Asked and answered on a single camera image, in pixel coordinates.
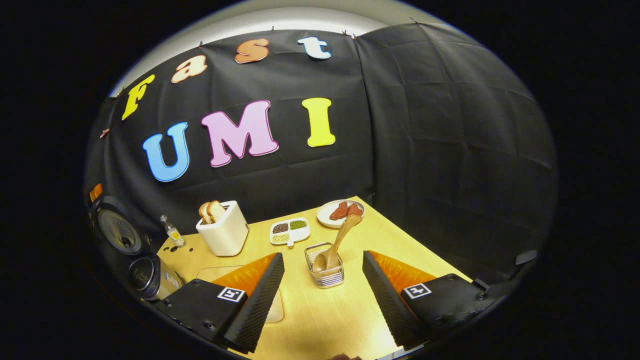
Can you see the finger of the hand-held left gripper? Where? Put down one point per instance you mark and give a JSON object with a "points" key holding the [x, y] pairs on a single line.
{"points": [[96, 192]]}

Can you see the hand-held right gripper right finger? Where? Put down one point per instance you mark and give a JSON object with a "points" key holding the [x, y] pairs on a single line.
{"points": [[387, 300]]}

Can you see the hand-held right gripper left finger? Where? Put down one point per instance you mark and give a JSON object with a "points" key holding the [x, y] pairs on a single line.
{"points": [[255, 310]]}

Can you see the clear box of rice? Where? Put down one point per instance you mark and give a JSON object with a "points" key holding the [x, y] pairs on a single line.
{"points": [[275, 310]]}

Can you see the black rice cooker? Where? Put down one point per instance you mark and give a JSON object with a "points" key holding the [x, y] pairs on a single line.
{"points": [[120, 232]]}

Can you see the wooden spoon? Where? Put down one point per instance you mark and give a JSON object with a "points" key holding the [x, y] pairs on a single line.
{"points": [[345, 235]]}

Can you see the white toaster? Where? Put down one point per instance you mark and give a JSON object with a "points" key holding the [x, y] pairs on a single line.
{"points": [[225, 237]]}

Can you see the white divided dish of beans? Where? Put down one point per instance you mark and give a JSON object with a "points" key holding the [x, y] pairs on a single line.
{"points": [[290, 232]]}

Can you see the small clear glass bottle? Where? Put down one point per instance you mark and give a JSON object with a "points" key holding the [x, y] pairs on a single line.
{"points": [[174, 234]]}

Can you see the red meat piece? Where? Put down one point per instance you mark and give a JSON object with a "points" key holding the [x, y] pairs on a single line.
{"points": [[355, 210], [339, 211]]}

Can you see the toasted bread slice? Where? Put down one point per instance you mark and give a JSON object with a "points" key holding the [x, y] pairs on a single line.
{"points": [[204, 214], [217, 211]]}

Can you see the white round plate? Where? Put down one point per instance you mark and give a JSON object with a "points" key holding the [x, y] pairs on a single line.
{"points": [[324, 215]]}

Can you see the black backdrop cloth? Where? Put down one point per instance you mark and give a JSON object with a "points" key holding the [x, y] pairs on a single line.
{"points": [[450, 150]]}

